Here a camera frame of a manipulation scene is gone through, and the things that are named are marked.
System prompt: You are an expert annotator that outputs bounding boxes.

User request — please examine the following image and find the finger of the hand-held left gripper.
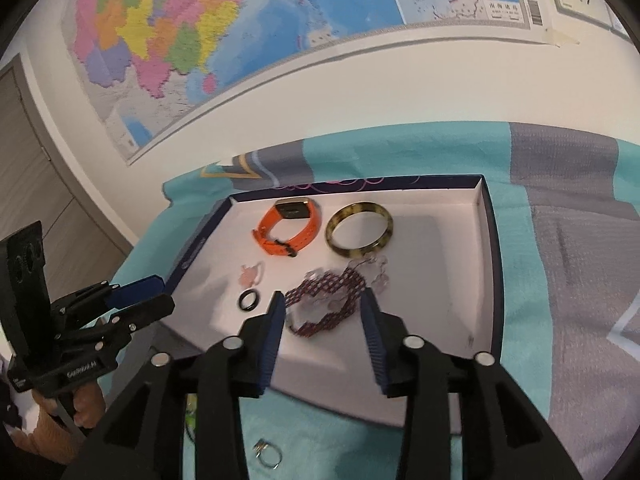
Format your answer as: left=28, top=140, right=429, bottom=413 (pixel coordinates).
left=65, top=294, right=176, bottom=356
left=50, top=275, right=165, bottom=326

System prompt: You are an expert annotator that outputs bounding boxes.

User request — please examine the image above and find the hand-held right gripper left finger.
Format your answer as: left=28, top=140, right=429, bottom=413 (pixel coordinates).
left=60, top=290, right=288, bottom=480

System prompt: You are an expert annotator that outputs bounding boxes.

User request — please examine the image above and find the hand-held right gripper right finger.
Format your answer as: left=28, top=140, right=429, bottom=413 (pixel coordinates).
left=360, top=290, right=583, bottom=480

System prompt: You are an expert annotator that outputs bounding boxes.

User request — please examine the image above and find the clear crystal bead bracelet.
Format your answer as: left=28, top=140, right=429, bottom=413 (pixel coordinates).
left=300, top=254, right=391, bottom=311

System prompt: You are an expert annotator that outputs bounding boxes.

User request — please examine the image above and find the pink crystal bracelet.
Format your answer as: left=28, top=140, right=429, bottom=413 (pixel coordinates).
left=237, top=261, right=267, bottom=286

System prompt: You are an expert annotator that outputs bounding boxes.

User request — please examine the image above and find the purple bead bracelet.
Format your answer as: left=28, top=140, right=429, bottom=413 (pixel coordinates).
left=285, top=266, right=368, bottom=338

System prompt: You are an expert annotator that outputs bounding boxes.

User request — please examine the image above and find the tortoiseshell bangle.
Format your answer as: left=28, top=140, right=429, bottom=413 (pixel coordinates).
left=325, top=201, right=394, bottom=259

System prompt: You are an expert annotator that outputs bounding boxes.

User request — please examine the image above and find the dark blue box tray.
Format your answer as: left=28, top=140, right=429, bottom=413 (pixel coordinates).
left=162, top=175, right=503, bottom=433

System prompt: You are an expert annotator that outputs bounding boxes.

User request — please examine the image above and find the silver ring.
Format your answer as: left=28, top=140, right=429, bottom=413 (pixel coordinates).
left=252, top=437, right=283, bottom=471

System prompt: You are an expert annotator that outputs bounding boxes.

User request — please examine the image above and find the orange smartwatch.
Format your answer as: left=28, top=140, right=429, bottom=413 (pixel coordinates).
left=251, top=198, right=321, bottom=258

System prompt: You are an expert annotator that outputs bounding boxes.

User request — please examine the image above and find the person's left forearm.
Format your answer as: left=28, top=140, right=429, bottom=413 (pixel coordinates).
left=0, top=422, right=66, bottom=468

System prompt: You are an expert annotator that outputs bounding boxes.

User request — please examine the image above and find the person's left hand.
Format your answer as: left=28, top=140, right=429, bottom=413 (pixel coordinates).
left=31, top=384, right=107, bottom=461

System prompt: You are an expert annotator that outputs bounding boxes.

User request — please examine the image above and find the grey wooden wardrobe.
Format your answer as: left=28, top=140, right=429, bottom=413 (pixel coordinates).
left=0, top=55, right=133, bottom=311

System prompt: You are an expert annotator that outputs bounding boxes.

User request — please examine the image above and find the teal and grey bedsheet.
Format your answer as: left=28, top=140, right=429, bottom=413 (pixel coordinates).
left=97, top=121, right=640, bottom=480

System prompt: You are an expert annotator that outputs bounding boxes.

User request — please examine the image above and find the colourful wall map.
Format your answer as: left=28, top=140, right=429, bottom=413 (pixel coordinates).
left=60, top=0, right=556, bottom=166

